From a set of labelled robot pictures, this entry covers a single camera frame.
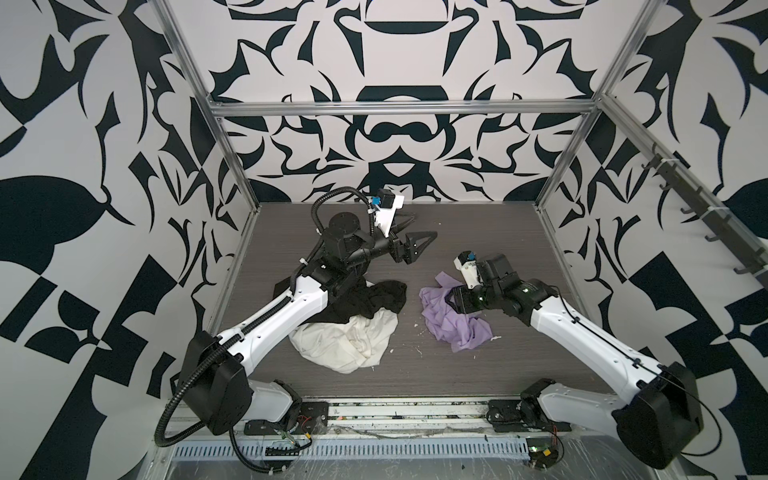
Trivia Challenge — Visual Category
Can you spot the purple cloth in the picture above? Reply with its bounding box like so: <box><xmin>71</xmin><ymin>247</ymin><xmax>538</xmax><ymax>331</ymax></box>
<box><xmin>419</xmin><ymin>272</ymin><xmax>493</xmax><ymax>353</ymax></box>

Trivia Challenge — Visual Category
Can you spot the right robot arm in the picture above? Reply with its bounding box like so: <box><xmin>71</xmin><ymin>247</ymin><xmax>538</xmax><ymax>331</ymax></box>
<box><xmin>446</xmin><ymin>251</ymin><xmax>704</xmax><ymax>470</ymax></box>

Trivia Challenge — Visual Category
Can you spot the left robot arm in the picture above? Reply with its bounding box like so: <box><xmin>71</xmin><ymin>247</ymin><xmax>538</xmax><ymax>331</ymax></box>
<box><xmin>155</xmin><ymin>209</ymin><xmax>438</xmax><ymax>446</ymax></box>

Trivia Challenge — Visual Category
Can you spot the black cloth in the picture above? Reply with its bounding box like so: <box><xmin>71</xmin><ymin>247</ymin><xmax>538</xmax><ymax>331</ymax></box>
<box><xmin>303</xmin><ymin>279</ymin><xmax>407</xmax><ymax>325</ymax></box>

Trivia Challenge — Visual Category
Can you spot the white cloth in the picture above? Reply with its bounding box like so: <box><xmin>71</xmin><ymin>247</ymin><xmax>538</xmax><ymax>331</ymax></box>
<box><xmin>289</xmin><ymin>308</ymin><xmax>399</xmax><ymax>374</ymax></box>

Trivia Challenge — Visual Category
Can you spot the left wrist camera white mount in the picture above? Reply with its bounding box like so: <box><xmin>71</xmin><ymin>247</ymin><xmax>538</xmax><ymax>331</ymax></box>
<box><xmin>367</xmin><ymin>188</ymin><xmax>405</xmax><ymax>238</ymax></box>

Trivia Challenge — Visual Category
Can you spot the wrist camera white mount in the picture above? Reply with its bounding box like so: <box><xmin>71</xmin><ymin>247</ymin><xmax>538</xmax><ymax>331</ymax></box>
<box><xmin>453</xmin><ymin>250</ymin><xmax>483</xmax><ymax>289</ymax></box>
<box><xmin>367</xmin><ymin>188</ymin><xmax>405</xmax><ymax>238</ymax></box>

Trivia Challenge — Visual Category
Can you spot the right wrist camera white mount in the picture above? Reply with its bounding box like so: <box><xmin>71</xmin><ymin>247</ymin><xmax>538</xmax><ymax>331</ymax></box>
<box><xmin>453</xmin><ymin>250</ymin><xmax>483</xmax><ymax>289</ymax></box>

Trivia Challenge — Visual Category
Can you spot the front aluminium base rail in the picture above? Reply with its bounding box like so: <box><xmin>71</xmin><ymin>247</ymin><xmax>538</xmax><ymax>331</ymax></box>
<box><xmin>139</xmin><ymin>396</ymin><xmax>685</xmax><ymax>479</ymax></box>

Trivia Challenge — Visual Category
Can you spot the black corrugated cable conduit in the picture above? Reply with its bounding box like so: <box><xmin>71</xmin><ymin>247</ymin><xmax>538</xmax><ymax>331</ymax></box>
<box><xmin>153</xmin><ymin>185</ymin><xmax>376</xmax><ymax>475</ymax></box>

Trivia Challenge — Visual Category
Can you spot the aluminium cage frame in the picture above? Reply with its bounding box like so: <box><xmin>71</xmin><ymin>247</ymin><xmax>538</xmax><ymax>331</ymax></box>
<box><xmin>146</xmin><ymin>0</ymin><xmax>768</xmax><ymax>271</ymax></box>

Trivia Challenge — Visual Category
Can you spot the wall hook rail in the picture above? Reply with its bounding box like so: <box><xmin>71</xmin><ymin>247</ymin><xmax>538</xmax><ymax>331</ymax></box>
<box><xmin>642</xmin><ymin>144</ymin><xmax>767</xmax><ymax>289</ymax></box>

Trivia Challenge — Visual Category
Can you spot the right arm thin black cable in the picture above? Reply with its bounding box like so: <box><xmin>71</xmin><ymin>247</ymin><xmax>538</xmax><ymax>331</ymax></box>
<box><xmin>548</xmin><ymin>284</ymin><xmax>724</xmax><ymax>458</ymax></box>

